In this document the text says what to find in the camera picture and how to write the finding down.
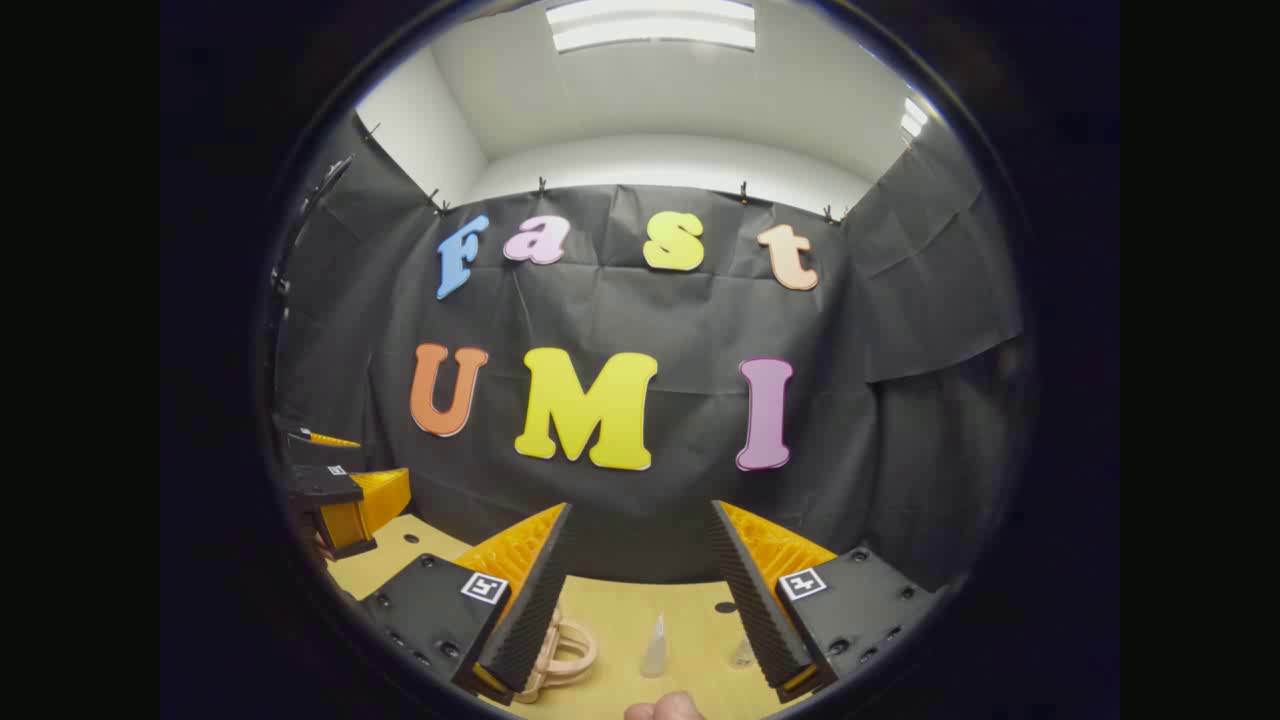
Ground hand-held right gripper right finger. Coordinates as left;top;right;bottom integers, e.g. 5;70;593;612
707;500;947;705

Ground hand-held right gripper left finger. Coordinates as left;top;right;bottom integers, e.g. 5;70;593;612
360;502;574;706

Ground small pink suitcase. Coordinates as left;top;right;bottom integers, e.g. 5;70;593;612
515;605;601;703

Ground long ceiling light panel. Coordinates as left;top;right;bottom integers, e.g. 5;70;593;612
545;0;757;54

